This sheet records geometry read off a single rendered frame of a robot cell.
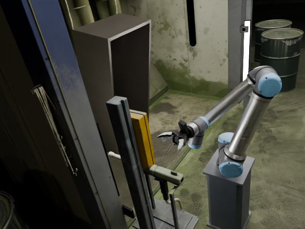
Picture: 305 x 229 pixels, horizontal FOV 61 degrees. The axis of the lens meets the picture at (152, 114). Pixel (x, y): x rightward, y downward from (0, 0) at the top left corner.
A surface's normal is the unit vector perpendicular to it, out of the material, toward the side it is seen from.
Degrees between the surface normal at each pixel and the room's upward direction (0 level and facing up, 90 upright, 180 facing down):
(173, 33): 90
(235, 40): 90
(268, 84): 83
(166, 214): 0
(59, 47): 90
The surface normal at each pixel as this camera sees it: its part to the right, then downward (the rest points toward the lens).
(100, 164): 0.82, 0.18
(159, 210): -0.14, -0.86
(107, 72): -0.52, 0.49
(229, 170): -0.21, 0.59
